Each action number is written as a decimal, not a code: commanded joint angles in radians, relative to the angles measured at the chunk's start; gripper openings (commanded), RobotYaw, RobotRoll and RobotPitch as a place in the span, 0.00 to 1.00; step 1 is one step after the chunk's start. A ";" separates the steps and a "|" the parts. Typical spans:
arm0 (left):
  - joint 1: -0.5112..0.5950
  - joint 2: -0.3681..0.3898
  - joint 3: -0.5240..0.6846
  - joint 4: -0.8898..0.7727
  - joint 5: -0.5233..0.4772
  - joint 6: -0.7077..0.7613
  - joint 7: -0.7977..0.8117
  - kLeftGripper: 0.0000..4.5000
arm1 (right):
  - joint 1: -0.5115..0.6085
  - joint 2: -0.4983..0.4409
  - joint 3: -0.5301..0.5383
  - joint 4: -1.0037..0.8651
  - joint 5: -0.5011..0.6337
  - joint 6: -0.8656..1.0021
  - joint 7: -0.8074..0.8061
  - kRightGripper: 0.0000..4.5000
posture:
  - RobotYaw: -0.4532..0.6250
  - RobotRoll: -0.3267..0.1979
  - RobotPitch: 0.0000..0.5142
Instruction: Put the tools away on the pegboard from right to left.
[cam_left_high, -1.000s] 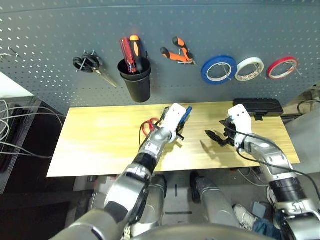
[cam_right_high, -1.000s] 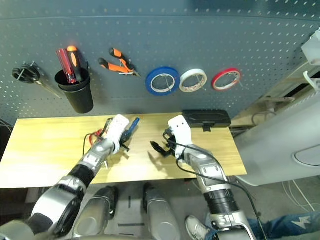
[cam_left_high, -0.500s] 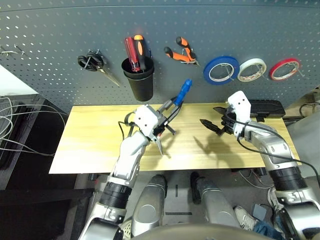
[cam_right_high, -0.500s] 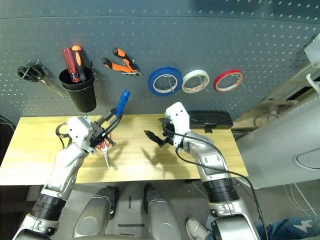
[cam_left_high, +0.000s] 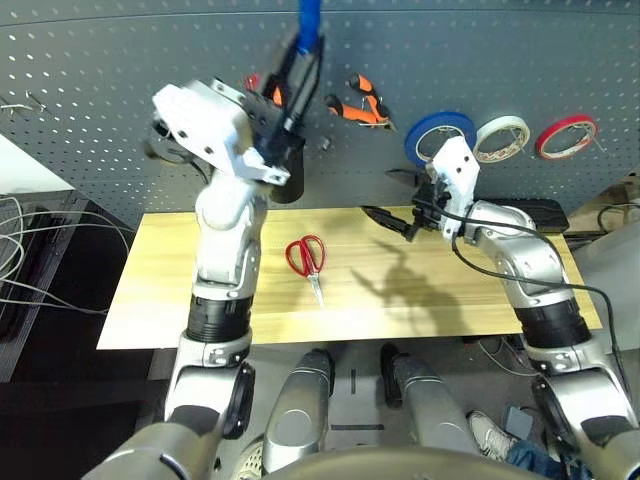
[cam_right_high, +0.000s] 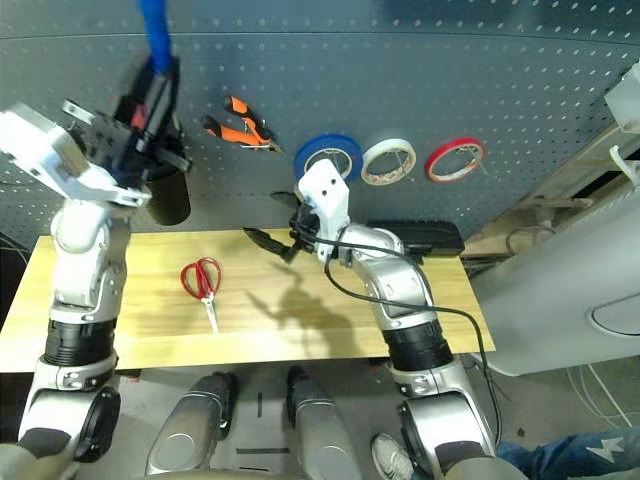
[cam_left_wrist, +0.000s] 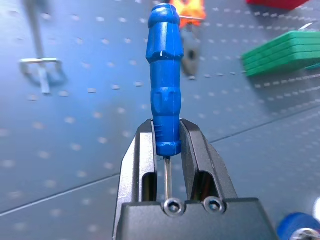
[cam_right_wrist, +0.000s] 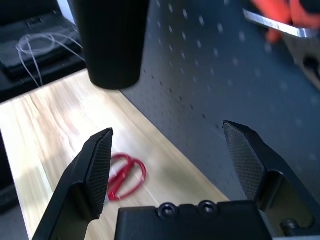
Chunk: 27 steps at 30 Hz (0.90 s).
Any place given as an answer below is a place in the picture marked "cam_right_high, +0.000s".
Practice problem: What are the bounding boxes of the blue jeans leg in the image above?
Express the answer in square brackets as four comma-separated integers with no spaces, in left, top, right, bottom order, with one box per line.
[497,428,640,480]

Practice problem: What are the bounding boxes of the white tape roll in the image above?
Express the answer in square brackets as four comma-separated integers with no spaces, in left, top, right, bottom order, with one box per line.
[360,137,418,188]

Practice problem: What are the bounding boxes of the blue tape roll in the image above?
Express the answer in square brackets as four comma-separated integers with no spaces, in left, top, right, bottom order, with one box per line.
[293,132,364,184]

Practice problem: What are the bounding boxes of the dark grey metal pegboard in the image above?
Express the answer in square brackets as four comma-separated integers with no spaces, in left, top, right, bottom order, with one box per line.
[0,0,640,242]

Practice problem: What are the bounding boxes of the silver robot leg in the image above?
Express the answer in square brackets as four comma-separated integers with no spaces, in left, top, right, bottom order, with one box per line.
[287,367,367,480]
[144,370,239,477]

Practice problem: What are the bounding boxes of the plain white sneaker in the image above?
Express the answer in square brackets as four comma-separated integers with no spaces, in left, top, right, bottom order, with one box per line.
[370,433,417,480]

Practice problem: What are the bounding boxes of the red tape roll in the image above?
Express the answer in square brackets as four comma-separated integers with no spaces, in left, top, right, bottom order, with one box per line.
[424,136,489,186]

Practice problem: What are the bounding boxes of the black tool case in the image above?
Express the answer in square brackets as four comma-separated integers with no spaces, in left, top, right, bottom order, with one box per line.
[367,220,464,259]

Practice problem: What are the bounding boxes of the white plastic bin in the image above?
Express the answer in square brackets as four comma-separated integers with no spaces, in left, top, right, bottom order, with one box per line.
[603,62,640,133]

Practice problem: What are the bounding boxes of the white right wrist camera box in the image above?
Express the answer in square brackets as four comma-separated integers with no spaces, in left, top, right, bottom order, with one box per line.
[297,159,352,264]

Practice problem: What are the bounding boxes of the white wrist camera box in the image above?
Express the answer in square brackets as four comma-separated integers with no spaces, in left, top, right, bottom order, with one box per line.
[297,159,352,264]
[0,101,152,210]

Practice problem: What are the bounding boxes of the blue handled screwdriver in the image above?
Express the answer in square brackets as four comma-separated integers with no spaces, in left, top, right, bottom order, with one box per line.
[136,0,174,74]

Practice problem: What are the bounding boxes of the wire pliers hanger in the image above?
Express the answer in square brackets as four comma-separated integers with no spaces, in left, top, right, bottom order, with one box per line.
[238,117,271,149]

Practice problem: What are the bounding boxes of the black cup holder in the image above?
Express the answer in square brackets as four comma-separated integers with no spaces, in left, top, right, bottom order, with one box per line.
[147,127,194,228]

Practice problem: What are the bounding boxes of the wooden shelf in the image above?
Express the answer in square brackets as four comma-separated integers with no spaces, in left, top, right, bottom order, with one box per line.
[459,192,601,259]

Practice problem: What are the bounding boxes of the silver left robot leg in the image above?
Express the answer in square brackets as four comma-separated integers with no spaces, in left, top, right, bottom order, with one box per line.
[144,370,239,477]

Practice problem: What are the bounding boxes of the white curved handle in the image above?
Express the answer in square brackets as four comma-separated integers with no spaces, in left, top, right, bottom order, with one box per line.
[609,144,640,184]

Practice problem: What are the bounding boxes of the large grey machine housing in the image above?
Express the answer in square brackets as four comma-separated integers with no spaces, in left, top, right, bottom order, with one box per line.
[462,198,640,378]

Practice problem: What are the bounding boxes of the red handled scissors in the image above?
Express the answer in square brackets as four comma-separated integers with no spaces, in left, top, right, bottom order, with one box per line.
[180,256,223,336]

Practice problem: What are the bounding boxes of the silver right robot leg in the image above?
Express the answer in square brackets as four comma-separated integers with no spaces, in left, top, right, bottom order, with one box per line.
[287,367,367,480]

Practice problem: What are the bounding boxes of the white floor cable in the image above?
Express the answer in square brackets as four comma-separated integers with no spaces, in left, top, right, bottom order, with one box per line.
[566,363,637,430]

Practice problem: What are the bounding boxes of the metal peg hook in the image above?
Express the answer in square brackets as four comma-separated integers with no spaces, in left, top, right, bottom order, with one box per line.
[459,145,491,177]
[324,147,354,174]
[392,149,417,177]

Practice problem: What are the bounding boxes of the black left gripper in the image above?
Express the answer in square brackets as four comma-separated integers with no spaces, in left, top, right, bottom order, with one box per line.
[79,56,194,189]

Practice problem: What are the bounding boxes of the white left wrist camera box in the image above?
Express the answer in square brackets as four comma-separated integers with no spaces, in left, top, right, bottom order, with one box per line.
[0,101,152,210]

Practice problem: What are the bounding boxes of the orange black pliers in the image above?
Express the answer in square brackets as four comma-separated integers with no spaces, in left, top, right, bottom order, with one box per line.
[201,95,286,155]

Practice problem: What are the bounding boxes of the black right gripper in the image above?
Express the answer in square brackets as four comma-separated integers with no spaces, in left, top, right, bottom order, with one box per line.
[242,191,322,265]

